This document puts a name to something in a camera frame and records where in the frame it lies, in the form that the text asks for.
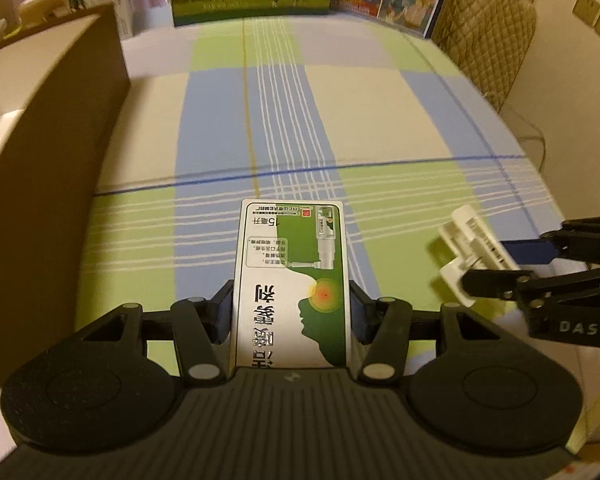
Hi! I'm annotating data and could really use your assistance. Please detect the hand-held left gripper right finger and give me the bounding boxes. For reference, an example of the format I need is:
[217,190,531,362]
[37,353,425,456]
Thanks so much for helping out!
[349,279,502,387]

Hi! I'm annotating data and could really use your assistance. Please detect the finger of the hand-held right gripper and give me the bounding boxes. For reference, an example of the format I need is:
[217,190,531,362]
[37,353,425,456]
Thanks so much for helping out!
[499,214,600,266]
[462,262,600,307]

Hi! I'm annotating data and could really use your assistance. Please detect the beige quilted chair cover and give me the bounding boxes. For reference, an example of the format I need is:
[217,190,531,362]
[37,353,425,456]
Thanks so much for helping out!
[429,0,539,112]

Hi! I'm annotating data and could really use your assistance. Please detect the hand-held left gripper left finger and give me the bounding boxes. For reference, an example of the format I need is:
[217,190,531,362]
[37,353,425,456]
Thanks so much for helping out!
[81,279,235,387]

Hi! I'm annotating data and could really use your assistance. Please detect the brown cardboard shoe box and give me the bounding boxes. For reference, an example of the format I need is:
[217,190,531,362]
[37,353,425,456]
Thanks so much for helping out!
[0,2,132,387]

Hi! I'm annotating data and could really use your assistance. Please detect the green and white medicine box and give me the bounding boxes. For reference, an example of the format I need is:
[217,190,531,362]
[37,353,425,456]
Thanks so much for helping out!
[233,198,352,369]

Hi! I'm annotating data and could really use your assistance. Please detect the white plastic clip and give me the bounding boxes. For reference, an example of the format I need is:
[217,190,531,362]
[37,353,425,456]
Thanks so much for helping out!
[437,204,522,309]

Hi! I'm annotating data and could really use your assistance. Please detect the plaid checked sheet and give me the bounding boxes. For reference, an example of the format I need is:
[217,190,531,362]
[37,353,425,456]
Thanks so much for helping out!
[0,12,600,461]

